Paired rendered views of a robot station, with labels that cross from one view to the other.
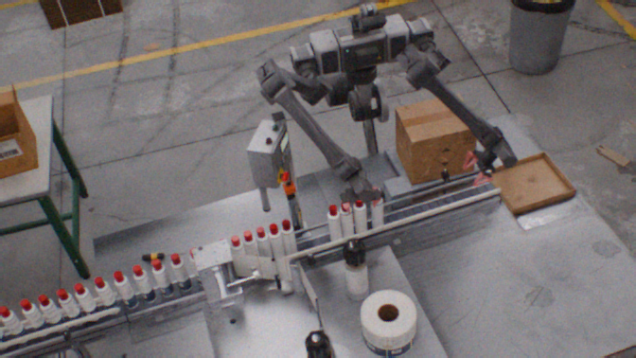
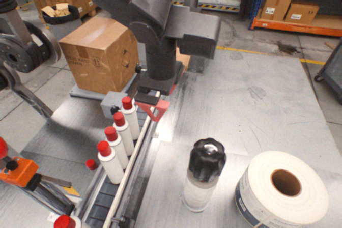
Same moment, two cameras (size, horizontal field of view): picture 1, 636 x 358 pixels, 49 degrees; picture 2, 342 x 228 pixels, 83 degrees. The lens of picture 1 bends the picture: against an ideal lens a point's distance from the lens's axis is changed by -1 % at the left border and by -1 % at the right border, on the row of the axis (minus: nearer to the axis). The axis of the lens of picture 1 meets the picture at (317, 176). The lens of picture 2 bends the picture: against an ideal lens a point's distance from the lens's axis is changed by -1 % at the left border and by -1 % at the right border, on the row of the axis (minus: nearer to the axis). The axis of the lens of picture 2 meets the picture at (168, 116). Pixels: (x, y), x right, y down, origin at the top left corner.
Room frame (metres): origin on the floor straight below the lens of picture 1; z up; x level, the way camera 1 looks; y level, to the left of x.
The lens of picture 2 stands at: (1.59, 0.14, 1.53)
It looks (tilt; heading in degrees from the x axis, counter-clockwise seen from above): 48 degrees down; 296
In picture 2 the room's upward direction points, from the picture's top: straight up
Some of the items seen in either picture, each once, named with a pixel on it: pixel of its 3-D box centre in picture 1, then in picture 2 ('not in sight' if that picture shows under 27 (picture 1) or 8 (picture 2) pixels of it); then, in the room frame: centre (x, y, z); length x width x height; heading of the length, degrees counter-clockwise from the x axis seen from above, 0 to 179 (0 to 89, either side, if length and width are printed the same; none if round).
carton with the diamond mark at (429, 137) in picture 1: (434, 139); (105, 56); (2.30, -0.55, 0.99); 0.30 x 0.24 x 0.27; 97
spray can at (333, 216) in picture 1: (334, 223); (111, 163); (1.89, -0.05, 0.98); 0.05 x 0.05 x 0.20
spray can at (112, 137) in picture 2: (346, 219); (116, 149); (1.90, -0.10, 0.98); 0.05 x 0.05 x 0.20
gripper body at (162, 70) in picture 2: (360, 188); (161, 64); (1.75, -0.15, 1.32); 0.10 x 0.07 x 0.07; 98
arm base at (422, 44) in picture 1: (425, 47); not in sight; (2.36, -0.51, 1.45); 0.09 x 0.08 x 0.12; 98
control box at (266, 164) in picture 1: (270, 154); not in sight; (1.93, 0.16, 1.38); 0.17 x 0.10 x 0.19; 158
